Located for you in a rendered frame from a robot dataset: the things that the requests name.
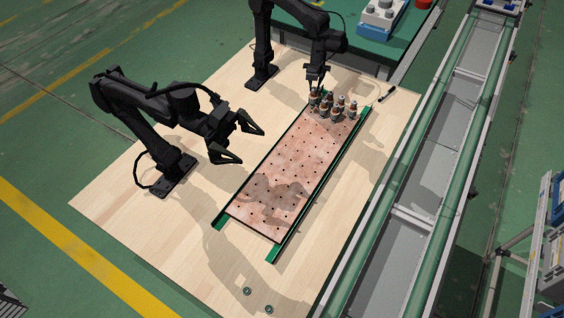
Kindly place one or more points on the pink perforated board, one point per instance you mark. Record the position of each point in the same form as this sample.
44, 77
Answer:
276, 194

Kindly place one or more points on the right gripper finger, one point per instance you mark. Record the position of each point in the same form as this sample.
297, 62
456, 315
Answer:
245, 128
216, 150

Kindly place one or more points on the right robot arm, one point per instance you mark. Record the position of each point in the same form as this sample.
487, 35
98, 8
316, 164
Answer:
161, 108

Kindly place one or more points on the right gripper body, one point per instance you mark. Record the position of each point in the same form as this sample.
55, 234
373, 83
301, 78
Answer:
219, 135

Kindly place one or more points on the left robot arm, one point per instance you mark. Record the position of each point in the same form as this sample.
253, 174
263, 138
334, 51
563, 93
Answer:
315, 22

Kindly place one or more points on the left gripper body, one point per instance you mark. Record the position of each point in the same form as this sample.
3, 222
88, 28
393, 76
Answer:
316, 60

